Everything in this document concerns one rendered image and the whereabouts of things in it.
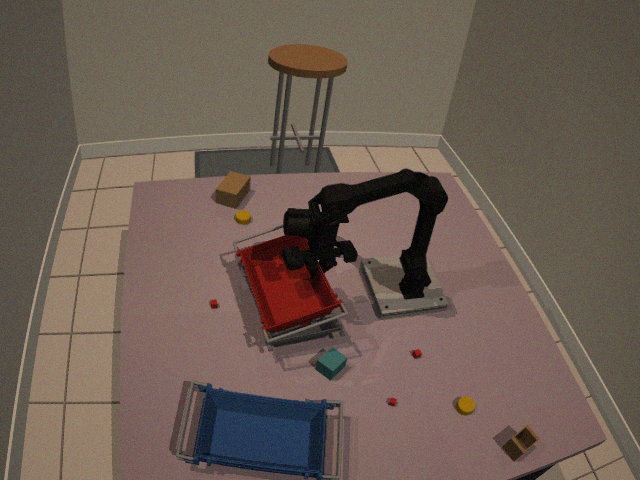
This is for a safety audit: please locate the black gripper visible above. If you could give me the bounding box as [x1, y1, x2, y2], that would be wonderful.
[282, 230, 358, 279]

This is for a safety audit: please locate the yellow cylinder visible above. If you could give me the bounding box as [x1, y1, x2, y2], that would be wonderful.
[236, 211, 251, 224]
[456, 397, 476, 416]

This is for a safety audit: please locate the teal cube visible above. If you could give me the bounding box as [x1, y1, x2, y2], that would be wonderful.
[315, 347, 348, 381]

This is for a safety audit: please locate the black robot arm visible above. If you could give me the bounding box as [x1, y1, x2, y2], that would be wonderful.
[283, 168, 448, 299]

